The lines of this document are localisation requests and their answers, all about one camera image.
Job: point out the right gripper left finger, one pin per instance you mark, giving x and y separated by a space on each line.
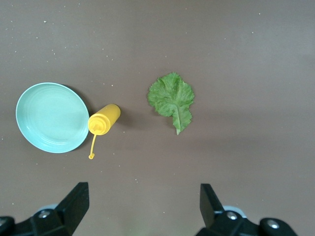
66 216

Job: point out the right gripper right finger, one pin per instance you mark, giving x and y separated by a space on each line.
221 221

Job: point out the yellow squeeze bottle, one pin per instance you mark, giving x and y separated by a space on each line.
105 120

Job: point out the light green plate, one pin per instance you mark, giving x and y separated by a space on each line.
51 118

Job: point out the green lettuce leaf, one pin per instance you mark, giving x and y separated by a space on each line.
172 103

